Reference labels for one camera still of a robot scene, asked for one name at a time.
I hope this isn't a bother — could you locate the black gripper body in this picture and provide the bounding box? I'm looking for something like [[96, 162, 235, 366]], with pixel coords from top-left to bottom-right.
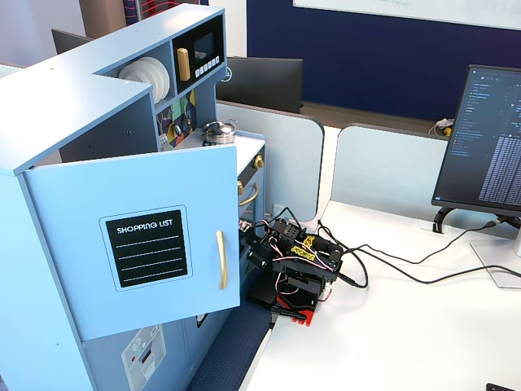
[[255, 227, 282, 266]]

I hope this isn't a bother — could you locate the red robot base clamp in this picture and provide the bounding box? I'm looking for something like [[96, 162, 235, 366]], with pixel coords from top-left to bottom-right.
[[275, 292, 318, 327]]

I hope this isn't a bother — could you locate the blue shopping list cabinet door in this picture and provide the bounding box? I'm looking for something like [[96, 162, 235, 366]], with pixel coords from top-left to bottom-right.
[[22, 144, 243, 342]]

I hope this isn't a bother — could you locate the black toy microwave door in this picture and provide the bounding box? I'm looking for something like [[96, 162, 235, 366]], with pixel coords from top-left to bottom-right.
[[171, 15, 225, 96]]

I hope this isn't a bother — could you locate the flat black box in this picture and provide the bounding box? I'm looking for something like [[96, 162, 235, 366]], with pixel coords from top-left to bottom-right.
[[247, 279, 278, 309]]

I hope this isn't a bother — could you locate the grey desk divider panel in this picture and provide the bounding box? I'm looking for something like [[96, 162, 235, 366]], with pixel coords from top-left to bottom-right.
[[215, 99, 326, 223], [331, 122, 452, 213]]

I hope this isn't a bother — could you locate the blue woven mat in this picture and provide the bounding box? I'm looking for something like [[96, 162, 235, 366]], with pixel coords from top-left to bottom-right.
[[186, 301, 274, 391]]

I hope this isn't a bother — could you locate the silver toy pot with lid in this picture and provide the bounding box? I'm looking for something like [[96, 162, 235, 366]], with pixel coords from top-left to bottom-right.
[[201, 118, 239, 145]]

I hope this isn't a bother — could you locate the black switched-off monitor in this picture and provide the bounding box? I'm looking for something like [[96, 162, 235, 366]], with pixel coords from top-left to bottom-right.
[[215, 55, 304, 116]]

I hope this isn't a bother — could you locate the white toy plate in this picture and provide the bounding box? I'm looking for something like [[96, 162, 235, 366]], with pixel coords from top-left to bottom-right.
[[136, 56, 166, 101], [118, 60, 155, 87], [152, 56, 171, 103]]

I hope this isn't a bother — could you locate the navy pin board panel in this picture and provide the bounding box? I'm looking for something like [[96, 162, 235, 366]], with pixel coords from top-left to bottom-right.
[[245, 0, 521, 123]]

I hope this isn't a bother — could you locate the silver monitor stand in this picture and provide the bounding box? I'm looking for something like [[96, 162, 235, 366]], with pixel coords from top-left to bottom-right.
[[469, 226, 521, 290]]

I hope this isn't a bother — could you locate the computer monitor showing code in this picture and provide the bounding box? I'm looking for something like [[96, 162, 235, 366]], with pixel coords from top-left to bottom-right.
[[431, 64, 521, 217]]

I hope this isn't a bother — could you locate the white whiteboard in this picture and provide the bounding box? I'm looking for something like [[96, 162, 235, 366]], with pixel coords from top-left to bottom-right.
[[291, 0, 521, 32]]

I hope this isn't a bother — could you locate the gold cabinet door handle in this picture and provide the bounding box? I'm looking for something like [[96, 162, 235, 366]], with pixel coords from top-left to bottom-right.
[[215, 230, 229, 291]]

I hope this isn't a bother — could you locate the gold oven door handle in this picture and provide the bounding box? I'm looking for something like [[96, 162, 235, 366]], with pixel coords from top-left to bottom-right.
[[239, 182, 261, 208]]

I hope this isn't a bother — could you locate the long black cable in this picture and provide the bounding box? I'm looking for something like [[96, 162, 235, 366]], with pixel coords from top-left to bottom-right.
[[325, 239, 521, 289], [317, 218, 521, 266]]

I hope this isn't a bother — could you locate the black monitor cable holder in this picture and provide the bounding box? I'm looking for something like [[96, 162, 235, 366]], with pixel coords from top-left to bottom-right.
[[431, 206, 456, 235]]

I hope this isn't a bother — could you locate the gold microwave door handle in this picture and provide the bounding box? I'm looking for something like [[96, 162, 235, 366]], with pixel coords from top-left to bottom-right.
[[176, 47, 192, 82]]

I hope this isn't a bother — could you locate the white and yellow cable bundle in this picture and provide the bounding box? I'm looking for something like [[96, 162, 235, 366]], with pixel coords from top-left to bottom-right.
[[428, 117, 455, 138]]

